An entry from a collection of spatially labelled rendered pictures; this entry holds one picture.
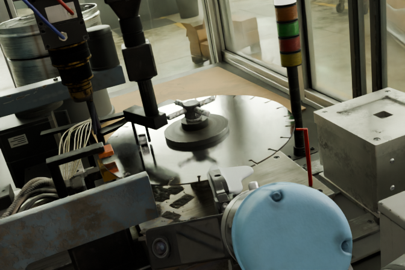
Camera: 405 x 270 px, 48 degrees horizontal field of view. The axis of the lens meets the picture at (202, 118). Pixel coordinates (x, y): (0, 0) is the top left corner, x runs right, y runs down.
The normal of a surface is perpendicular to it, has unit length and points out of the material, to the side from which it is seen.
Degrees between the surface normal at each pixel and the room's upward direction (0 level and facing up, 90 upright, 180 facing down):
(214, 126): 5
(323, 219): 58
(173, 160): 0
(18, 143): 90
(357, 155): 90
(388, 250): 90
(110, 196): 90
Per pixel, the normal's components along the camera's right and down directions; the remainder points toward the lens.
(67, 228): 0.34, 0.31
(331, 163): -0.92, 0.29
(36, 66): -0.11, 0.40
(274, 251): 0.05, -0.18
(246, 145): -0.18, -0.90
